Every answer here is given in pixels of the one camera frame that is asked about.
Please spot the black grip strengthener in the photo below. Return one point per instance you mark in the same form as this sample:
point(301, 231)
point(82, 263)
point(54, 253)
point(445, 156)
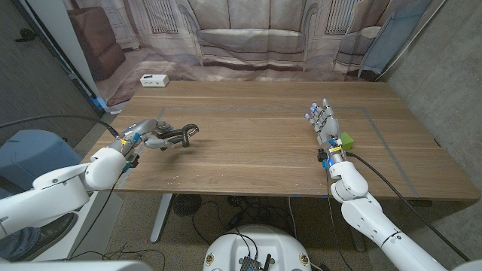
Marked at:
point(185, 140)

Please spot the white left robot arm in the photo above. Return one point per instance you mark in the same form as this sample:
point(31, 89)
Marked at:
point(56, 192)

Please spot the printed living room backdrop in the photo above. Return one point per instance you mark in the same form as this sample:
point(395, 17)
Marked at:
point(248, 37)

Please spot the black power adapter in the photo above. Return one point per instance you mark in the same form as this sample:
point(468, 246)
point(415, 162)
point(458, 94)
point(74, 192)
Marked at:
point(236, 220)

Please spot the white robot chest edge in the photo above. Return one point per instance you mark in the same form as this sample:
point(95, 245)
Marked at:
point(75, 266)

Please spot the dark brown shoe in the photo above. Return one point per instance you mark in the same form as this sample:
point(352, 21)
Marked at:
point(52, 233)

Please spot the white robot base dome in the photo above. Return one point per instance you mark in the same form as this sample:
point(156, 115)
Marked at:
point(263, 244)

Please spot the green cube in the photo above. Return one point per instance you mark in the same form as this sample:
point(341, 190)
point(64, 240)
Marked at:
point(347, 141)

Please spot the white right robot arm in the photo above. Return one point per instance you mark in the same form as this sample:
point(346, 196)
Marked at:
point(373, 218)

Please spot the white table leg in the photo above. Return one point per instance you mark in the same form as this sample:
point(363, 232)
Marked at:
point(162, 218)

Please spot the grey table leg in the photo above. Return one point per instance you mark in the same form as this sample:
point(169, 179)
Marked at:
point(360, 244)

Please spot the blue-grey bin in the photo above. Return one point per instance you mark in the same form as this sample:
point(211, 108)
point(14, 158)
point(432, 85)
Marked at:
point(30, 154)

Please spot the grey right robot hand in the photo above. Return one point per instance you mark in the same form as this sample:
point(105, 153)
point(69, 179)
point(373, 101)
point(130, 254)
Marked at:
point(329, 126)

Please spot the person's leg in jeans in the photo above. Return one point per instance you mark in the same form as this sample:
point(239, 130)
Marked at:
point(19, 242)

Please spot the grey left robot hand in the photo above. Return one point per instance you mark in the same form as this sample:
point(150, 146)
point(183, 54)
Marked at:
point(145, 128)

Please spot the black round fan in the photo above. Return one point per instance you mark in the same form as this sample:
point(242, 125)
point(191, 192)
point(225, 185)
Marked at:
point(187, 205)

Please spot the white box with ports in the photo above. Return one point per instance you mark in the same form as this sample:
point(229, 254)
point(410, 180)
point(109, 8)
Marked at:
point(154, 80)

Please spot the blue tape piece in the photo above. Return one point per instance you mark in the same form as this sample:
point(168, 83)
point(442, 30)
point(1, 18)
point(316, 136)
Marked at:
point(99, 102)

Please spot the black computer module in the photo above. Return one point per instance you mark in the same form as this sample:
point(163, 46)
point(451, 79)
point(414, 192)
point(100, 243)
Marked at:
point(250, 263)

